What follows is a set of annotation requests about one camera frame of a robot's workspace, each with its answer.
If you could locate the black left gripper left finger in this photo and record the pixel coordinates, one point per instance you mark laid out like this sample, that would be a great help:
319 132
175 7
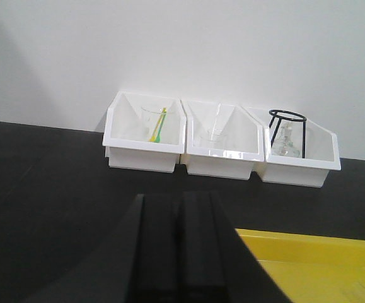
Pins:
137 262

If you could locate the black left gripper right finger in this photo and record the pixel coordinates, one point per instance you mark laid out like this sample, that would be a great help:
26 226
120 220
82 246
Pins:
215 264

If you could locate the yellow plastic tray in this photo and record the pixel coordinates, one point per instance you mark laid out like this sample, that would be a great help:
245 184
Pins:
311 268

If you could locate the white middle storage bin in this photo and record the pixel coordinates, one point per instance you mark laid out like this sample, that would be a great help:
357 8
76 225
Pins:
244 146

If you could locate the white storage bin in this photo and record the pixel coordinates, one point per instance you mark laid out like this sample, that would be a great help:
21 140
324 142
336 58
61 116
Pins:
125 141
322 154
244 146

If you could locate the yellow green plastic spatula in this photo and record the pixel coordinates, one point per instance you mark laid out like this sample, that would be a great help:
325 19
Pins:
155 137

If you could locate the clear glass beaker middle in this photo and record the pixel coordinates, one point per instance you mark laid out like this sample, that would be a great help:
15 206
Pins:
212 138

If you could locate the clear glass beaker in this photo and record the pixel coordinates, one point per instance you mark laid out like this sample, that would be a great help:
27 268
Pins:
150 116
212 138

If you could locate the white left storage bin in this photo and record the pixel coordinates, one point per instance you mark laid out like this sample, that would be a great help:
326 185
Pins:
125 141

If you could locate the clear glass flask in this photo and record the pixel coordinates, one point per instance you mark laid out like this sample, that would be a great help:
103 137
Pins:
283 144

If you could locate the white right storage bin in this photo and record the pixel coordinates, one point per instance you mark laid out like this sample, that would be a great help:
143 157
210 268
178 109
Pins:
322 154

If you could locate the clear glass beaker left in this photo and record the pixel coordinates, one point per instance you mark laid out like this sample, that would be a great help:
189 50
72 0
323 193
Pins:
150 116

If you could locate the black wire tripod stand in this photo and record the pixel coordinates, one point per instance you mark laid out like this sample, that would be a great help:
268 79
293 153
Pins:
283 116

